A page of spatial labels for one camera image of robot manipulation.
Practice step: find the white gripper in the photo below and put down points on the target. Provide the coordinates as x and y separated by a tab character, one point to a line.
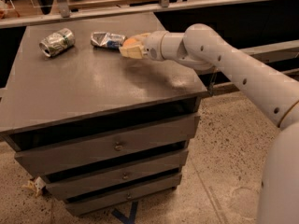
153	45

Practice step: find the orange fruit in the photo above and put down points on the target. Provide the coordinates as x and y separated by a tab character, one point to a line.
130	42

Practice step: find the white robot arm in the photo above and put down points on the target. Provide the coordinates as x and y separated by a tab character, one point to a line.
277	96

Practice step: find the crushed blue silver redbull can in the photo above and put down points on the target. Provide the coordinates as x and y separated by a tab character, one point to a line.
107	40

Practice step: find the crushed green silver can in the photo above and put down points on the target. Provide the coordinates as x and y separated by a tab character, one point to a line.
56	43

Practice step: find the grey drawer cabinet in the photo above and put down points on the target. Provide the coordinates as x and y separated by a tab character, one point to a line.
87	92

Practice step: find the top grey drawer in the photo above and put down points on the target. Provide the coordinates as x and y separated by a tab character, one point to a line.
53	159

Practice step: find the grey drawer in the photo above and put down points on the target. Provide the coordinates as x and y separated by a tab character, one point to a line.
53	159
123	195
71	188

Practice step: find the middle grey drawer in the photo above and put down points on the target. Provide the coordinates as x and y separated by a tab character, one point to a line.
71	188

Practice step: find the bottom grey drawer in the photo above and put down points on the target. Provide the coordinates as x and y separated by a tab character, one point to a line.
123	195

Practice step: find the crumpled paper scrap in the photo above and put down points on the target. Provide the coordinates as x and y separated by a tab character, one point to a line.
37	185

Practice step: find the metal railing frame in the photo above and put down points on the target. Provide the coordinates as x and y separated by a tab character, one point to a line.
27	12

